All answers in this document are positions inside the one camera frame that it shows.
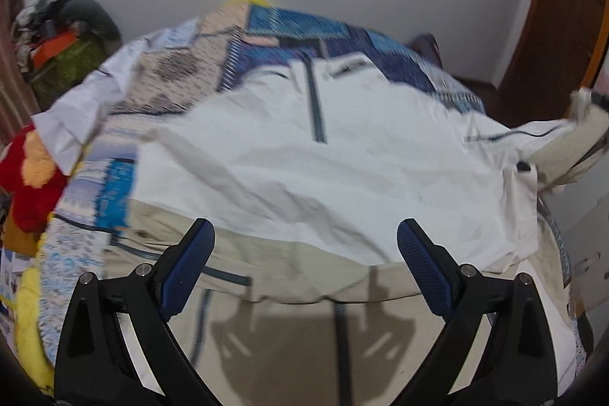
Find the white bed sheet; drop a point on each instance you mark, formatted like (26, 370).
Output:
(90, 101)

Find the red floral blanket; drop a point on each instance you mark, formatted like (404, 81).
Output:
(28, 192)

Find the dark cushion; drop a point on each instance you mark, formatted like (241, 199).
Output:
(428, 47)

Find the pile of mixed clothes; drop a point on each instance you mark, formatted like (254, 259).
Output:
(52, 6)

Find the orange cloth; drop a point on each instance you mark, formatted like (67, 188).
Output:
(54, 47)

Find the yellow blanket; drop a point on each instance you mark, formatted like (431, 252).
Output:
(31, 315)

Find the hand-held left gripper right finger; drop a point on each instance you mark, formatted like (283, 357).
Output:
(426, 268)

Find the maroon striped curtain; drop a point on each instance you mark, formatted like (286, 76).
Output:
(14, 101)

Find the brown wooden door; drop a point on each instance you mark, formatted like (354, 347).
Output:
(556, 30)

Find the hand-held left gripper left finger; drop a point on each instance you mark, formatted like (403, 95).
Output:
(183, 273)

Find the white and beige jacket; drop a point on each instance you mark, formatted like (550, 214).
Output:
(304, 173)

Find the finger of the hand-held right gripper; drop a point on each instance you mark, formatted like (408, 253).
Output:
(600, 99)

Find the blue patchwork bedspread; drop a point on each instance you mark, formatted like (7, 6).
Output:
(190, 68)

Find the green patterned bag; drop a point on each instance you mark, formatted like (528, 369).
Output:
(66, 73)

